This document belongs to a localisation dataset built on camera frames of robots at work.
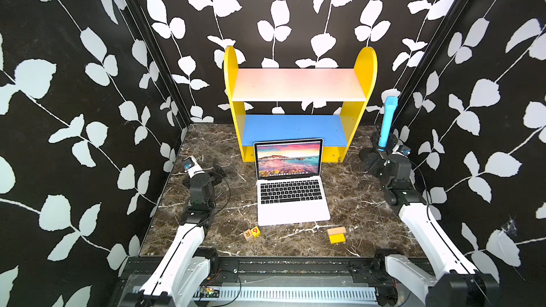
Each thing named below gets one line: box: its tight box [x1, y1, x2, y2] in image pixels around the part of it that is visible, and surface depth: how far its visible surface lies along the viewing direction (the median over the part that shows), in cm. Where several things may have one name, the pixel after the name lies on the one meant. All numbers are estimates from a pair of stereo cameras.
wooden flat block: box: [327, 225, 347, 236], surface depth 85 cm
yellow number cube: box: [250, 225, 261, 239], surface depth 83 cm
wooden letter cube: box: [242, 228, 254, 241], surface depth 81 cm
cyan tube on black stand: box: [370, 95, 399, 152], surface depth 87 cm
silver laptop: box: [253, 138, 331, 227], surface depth 94 cm
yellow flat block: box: [329, 233, 347, 245], surface depth 83 cm
